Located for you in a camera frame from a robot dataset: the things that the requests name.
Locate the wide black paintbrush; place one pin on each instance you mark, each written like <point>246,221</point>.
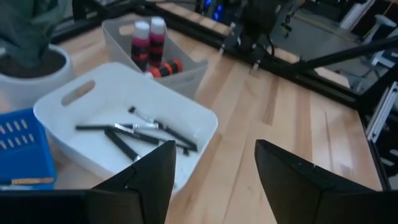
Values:
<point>121,144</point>

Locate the pink paint bottle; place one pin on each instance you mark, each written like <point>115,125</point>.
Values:
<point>140,46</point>
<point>157,40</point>

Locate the blue plastic basket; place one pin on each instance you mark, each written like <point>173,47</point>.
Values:
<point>31,155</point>

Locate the silver aluminium extrusion bars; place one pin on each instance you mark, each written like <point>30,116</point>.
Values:
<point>382,115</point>

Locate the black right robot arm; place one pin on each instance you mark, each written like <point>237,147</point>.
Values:
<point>258,28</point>

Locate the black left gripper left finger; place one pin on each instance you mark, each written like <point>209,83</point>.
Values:
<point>155,180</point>

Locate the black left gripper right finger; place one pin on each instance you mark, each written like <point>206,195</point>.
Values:
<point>286,183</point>

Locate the white plastic bin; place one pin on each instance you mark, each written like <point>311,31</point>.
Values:
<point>109,93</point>

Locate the short black silver-ferrule paintbrush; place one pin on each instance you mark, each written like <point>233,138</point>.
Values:
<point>174,136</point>
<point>146,138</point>

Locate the grey plastic bin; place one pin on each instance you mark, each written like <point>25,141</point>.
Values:
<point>186,81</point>

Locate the potted snake plant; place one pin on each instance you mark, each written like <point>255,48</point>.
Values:
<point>31,90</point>

